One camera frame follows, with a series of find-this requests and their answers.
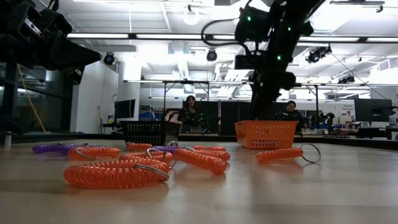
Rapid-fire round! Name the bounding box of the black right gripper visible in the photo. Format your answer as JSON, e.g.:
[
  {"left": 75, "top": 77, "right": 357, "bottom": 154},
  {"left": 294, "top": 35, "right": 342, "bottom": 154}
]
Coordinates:
[{"left": 248, "top": 70, "right": 297, "bottom": 121}]

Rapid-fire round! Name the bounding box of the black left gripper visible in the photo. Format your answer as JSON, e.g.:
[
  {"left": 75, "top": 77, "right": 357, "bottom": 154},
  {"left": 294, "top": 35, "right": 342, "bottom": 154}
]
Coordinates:
[{"left": 18, "top": 7, "right": 102, "bottom": 72}]

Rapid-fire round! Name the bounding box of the orange spring coil keychain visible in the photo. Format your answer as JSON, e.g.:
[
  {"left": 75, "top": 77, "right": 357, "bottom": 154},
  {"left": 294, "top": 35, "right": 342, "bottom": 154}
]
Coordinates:
[
  {"left": 256, "top": 142, "right": 322, "bottom": 164},
  {"left": 186, "top": 150, "right": 231, "bottom": 162},
  {"left": 124, "top": 142, "right": 153, "bottom": 152},
  {"left": 192, "top": 145, "right": 227, "bottom": 152},
  {"left": 68, "top": 146, "right": 121, "bottom": 161},
  {"left": 163, "top": 141, "right": 228, "bottom": 175},
  {"left": 119, "top": 147, "right": 174, "bottom": 165},
  {"left": 63, "top": 157, "right": 170, "bottom": 190}
]

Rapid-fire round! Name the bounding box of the purple spring coil keychain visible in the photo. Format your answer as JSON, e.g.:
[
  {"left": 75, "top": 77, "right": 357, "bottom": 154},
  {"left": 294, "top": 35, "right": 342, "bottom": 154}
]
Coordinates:
[
  {"left": 32, "top": 142, "right": 62, "bottom": 154},
  {"left": 55, "top": 142, "right": 106, "bottom": 156},
  {"left": 152, "top": 145, "right": 187, "bottom": 154}
]

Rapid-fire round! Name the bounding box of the person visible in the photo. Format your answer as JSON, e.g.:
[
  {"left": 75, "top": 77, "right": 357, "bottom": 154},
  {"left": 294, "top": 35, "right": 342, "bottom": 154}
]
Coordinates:
[
  {"left": 273, "top": 100, "right": 308, "bottom": 133},
  {"left": 177, "top": 95, "right": 203, "bottom": 134}
]

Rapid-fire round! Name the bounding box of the orange plastic basket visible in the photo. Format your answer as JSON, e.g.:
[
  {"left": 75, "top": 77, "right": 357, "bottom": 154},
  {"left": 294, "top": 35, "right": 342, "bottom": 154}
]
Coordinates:
[{"left": 234, "top": 120, "right": 299, "bottom": 150}]

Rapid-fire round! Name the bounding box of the white ceiling light strip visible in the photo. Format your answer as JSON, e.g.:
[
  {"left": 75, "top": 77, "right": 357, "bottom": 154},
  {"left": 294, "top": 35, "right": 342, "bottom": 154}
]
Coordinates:
[
  {"left": 67, "top": 32, "right": 130, "bottom": 40},
  {"left": 298, "top": 36, "right": 361, "bottom": 43},
  {"left": 136, "top": 33, "right": 203, "bottom": 40}
]

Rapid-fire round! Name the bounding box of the black partition panel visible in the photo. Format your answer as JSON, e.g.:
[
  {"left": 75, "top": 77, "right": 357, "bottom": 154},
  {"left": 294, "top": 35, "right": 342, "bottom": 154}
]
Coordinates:
[{"left": 198, "top": 100, "right": 253, "bottom": 136}]

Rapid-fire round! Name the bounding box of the black computer monitor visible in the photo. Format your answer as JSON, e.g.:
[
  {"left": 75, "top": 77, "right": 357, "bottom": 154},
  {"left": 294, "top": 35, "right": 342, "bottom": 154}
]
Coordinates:
[
  {"left": 114, "top": 98, "right": 137, "bottom": 120},
  {"left": 354, "top": 98, "right": 395, "bottom": 123}
]

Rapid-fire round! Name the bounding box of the black metal rack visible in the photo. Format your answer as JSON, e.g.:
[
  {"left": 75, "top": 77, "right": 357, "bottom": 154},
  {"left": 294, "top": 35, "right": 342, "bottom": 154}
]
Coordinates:
[{"left": 0, "top": 62, "right": 74, "bottom": 135}]

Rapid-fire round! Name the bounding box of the black plastic basket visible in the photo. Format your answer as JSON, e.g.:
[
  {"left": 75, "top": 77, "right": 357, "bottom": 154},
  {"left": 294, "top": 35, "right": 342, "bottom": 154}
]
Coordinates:
[{"left": 120, "top": 120, "right": 182, "bottom": 146}]

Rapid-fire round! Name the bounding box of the round white ceiling lamp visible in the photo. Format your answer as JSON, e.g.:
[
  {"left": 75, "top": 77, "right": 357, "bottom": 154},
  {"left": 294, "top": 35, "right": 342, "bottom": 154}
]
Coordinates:
[{"left": 182, "top": 4, "right": 200, "bottom": 26}]

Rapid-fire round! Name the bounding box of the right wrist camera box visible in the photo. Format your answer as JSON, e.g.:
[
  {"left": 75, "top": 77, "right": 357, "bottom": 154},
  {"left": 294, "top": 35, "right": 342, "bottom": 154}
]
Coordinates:
[{"left": 234, "top": 54, "right": 259, "bottom": 71}]

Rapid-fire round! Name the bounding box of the yellow hanging hose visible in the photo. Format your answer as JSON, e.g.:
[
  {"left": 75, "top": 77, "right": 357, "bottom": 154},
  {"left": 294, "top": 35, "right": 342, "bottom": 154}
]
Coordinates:
[{"left": 16, "top": 63, "right": 47, "bottom": 133}]

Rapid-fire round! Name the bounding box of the black workstation frame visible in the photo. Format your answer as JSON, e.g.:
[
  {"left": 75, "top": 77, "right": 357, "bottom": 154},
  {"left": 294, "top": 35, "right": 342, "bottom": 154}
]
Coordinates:
[{"left": 161, "top": 80, "right": 212, "bottom": 121}]

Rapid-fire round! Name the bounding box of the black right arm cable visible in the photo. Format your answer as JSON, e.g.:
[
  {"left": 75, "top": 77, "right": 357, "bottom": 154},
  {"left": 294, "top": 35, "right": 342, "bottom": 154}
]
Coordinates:
[{"left": 201, "top": 17, "right": 249, "bottom": 47}]

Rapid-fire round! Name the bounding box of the silver metal post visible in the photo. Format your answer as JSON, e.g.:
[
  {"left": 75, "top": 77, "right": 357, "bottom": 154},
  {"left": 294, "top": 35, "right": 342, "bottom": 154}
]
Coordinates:
[{"left": 2, "top": 131, "right": 13, "bottom": 149}]

